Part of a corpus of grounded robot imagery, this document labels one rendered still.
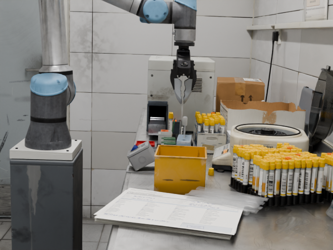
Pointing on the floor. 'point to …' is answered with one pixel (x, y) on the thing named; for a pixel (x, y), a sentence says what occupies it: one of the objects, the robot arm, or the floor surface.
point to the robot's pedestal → (46, 204)
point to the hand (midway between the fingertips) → (182, 100)
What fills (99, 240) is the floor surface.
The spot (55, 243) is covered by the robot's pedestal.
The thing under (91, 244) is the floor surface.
